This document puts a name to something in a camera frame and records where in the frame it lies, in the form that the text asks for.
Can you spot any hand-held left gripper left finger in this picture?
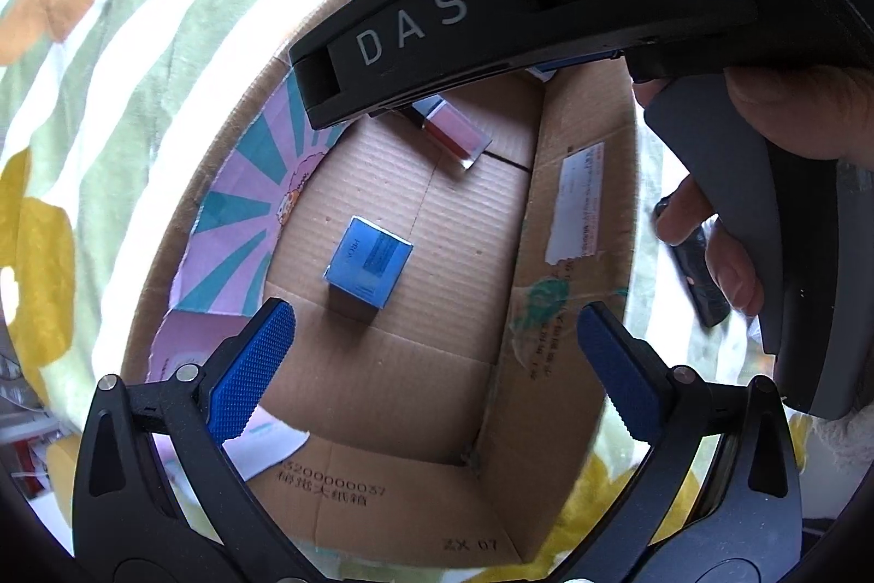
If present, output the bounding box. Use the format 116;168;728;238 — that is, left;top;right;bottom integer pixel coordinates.
72;296;298;583

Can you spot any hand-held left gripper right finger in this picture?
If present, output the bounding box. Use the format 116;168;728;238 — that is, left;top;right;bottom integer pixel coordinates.
575;302;807;583

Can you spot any black garbage bag roll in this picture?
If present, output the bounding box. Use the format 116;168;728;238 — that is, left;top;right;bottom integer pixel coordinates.
652;197;731;330

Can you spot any cardboard box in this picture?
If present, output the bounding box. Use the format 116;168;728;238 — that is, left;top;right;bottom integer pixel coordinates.
119;0;639;570

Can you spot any red and white box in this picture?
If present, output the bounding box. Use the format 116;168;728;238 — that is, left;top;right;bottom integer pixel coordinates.
410;95;494;174

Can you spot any person's right hand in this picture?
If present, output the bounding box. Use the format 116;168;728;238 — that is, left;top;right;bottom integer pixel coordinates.
631;66;874;317

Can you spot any blue packet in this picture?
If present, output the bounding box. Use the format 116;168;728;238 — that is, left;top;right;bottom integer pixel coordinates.
525;57;568;82

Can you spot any small blue box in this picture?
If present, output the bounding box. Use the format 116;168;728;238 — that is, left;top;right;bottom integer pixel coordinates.
323;215;415;321

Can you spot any white fluffy cloth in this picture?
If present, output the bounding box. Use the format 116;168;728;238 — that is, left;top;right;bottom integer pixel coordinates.
809;412;874;475

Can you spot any floral striped blanket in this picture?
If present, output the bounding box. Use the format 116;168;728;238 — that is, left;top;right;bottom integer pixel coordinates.
0;0;841;557

